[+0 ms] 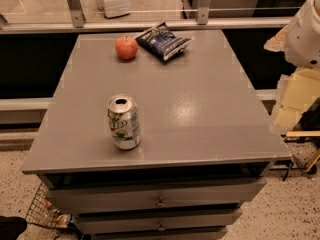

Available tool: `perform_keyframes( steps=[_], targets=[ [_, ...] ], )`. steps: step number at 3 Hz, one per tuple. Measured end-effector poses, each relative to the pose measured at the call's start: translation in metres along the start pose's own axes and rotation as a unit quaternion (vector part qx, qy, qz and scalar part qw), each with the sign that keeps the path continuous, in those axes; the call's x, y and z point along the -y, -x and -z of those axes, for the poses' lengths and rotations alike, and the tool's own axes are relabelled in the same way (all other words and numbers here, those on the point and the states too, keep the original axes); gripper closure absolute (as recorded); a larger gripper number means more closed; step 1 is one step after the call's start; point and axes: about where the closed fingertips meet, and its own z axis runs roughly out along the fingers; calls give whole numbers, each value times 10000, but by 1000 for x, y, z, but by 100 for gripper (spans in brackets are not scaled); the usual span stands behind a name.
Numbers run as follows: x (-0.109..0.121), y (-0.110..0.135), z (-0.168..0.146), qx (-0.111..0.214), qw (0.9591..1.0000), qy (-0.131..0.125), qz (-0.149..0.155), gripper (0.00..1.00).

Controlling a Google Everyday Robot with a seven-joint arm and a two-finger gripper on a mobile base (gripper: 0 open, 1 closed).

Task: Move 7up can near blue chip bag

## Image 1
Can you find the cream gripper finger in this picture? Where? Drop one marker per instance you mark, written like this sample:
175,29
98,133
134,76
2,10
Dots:
295,95
277,42

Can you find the green silver 7up can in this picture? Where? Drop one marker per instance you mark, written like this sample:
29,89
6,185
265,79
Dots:
123,116

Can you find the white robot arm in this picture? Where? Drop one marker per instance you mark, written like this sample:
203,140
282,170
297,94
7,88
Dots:
300,43

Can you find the blue chip bag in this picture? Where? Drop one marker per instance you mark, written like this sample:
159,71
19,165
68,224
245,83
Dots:
162,42

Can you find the grey drawer cabinet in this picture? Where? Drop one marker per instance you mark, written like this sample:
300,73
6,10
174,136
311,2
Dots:
205,142

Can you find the red apple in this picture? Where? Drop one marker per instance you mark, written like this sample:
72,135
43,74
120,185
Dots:
126,47

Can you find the top drawer knob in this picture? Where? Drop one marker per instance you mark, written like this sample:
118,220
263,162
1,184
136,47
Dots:
160,203

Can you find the drawer knob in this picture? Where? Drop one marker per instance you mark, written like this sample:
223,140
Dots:
160,203
161,227

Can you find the black object on floor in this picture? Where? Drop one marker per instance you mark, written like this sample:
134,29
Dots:
11,227

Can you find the yellow wooden frame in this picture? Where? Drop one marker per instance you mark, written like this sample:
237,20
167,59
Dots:
306,150

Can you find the metal railing frame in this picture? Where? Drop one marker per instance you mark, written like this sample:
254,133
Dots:
80,16

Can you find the wire basket on floor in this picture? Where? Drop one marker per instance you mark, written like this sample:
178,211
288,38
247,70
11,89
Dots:
44,214

